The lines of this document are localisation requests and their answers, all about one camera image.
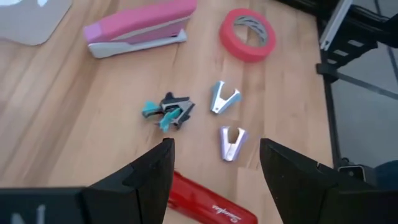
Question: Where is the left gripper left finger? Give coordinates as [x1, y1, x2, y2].
[82, 138, 175, 224]

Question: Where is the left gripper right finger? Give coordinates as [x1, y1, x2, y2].
[259, 138, 398, 224]

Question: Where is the red stapler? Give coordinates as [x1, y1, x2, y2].
[167, 170, 259, 224]

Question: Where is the purple staple remover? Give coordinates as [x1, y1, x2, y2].
[220, 126, 249, 162]

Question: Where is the pale blue staple remover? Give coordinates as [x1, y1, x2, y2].
[210, 80, 243, 114]

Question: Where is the pink and white stapler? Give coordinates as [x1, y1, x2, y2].
[83, 0, 198, 59]

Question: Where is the red tape roll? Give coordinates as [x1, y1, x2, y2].
[219, 8, 277, 63]

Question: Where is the white plastic bin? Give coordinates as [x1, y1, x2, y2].
[0, 0, 73, 47]

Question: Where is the black table frame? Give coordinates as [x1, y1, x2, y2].
[276, 0, 398, 175]

